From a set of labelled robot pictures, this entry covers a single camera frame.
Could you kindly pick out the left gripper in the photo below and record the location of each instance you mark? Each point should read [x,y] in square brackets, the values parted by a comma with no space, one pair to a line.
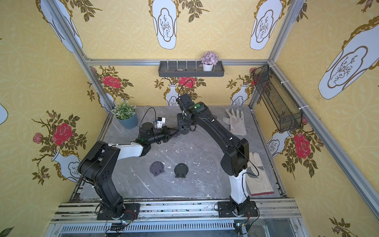
[167,133]

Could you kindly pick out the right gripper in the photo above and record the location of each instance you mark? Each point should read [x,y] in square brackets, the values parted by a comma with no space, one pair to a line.
[183,127]

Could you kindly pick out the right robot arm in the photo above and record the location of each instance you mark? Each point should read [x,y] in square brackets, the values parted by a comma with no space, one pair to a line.
[236,151]

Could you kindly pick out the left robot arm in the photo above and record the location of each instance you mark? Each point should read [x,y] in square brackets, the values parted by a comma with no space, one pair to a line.
[98,165]

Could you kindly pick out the purple phone stand front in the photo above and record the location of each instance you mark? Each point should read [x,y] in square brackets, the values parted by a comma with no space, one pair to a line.
[157,168]

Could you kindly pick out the black phone stand front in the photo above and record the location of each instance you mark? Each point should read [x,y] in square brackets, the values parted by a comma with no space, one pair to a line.
[181,170]

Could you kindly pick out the green plant blue pot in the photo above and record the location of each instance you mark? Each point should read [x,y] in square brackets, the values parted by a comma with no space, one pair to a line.
[126,114]

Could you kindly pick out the grey work glove back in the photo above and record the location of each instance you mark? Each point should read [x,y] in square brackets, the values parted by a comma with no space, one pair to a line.
[236,122]

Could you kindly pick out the purple flower white pot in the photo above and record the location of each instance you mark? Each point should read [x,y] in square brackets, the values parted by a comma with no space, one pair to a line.
[209,60]

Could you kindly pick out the cream leather work glove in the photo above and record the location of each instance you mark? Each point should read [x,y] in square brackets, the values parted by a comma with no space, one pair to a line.
[256,177]

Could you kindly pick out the grey wall shelf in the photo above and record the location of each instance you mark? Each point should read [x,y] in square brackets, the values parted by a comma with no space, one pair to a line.
[188,68]

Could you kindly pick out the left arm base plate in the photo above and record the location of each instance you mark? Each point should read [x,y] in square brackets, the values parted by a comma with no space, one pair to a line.
[126,211]

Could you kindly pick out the black wire mesh basket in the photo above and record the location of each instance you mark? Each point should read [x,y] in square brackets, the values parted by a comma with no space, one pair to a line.
[282,108]

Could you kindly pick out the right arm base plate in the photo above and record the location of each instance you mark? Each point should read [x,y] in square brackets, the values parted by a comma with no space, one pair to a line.
[232,209]

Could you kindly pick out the aluminium frame rail front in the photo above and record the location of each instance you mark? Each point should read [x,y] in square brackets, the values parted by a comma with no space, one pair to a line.
[264,218]

